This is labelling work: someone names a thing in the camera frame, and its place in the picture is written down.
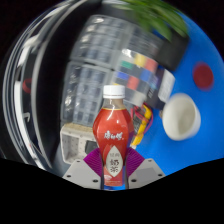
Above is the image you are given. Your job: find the flat round red coaster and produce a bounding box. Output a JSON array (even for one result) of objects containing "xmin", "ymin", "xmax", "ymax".
[{"xmin": 192, "ymin": 62, "xmax": 215, "ymax": 91}]

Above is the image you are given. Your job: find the grey small-parts drawer cabinet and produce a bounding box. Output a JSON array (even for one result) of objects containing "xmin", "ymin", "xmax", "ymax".
[
  {"xmin": 61, "ymin": 61, "xmax": 116, "ymax": 126},
  {"xmin": 129, "ymin": 24, "xmax": 168, "ymax": 58},
  {"xmin": 69, "ymin": 14, "xmax": 134, "ymax": 68}
]

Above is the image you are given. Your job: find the black speaker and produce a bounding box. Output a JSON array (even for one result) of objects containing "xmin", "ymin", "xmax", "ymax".
[{"xmin": 83, "ymin": 139, "xmax": 100, "ymax": 156}]

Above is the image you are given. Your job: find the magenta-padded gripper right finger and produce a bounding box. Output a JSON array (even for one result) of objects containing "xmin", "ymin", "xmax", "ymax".
[{"xmin": 124, "ymin": 147, "xmax": 166, "ymax": 190}]

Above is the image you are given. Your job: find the plain black box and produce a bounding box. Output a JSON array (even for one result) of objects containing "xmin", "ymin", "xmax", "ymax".
[{"xmin": 156, "ymin": 31, "xmax": 191, "ymax": 73}]

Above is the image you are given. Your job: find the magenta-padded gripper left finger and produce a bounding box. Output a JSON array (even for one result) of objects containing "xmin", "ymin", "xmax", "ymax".
[{"xmin": 63, "ymin": 147, "xmax": 104, "ymax": 190}]

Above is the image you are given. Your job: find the green potted plant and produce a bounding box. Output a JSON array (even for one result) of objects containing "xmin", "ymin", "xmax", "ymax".
[{"xmin": 114, "ymin": 0, "xmax": 189, "ymax": 41}]

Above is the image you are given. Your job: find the red drink bottle white cap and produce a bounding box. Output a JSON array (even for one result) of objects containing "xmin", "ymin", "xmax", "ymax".
[{"xmin": 92, "ymin": 84, "xmax": 135, "ymax": 189}]

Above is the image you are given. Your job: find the black box with white label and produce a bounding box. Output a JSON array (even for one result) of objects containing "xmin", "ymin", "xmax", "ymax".
[{"xmin": 146, "ymin": 66, "xmax": 177, "ymax": 111}]

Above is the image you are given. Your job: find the white ceramic mug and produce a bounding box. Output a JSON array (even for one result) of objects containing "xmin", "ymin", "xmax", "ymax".
[{"xmin": 161, "ymin": 93, "xmax": 202, "ymax": 141}]

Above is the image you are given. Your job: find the clear organizer with colourful parts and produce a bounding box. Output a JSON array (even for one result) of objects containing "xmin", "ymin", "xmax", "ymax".
[{"xmin": 111, "ymin": 48, "xmax": 161, "ymax": 108}]

